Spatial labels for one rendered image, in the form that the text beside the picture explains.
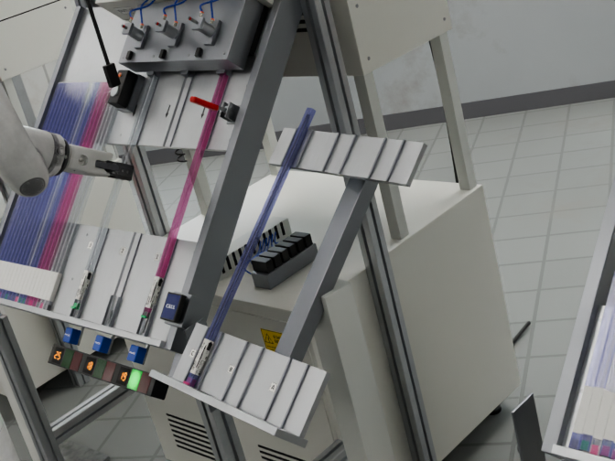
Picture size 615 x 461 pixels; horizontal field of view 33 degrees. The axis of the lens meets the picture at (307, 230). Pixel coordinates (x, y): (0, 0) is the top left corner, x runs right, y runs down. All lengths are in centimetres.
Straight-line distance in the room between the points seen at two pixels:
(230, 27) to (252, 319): 62
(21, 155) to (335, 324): 63
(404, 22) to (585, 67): 277
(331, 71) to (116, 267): 57
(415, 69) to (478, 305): 264
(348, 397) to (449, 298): 74
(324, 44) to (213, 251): 45
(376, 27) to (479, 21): 277
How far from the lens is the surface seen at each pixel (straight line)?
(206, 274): 189
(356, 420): 178
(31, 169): 191
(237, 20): 198
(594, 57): 496
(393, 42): 224
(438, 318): 243
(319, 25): 202
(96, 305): 209
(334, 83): 204
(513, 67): 499
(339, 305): 169
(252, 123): 194
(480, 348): 259
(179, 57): 206
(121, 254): 207
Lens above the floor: 152
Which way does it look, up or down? 21 degrees down
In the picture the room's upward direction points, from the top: 15 degrees counter-clockwise
